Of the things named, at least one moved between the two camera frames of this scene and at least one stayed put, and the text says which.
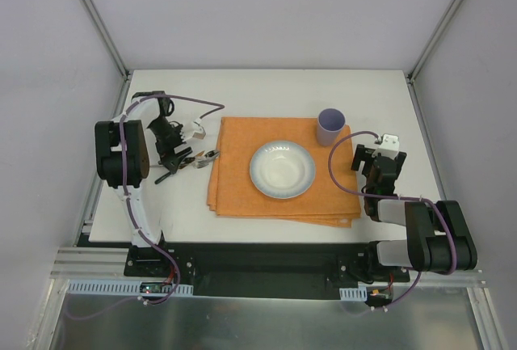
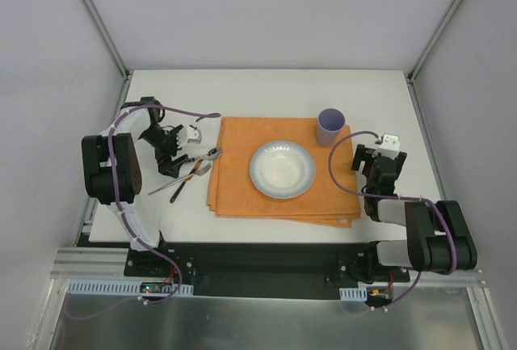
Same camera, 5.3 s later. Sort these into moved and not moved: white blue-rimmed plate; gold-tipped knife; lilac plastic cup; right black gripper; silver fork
Moved: gold-tipped knife; silver fork
Not moved: white blue-rimmed plate; right black gripper; lilac plastic cup
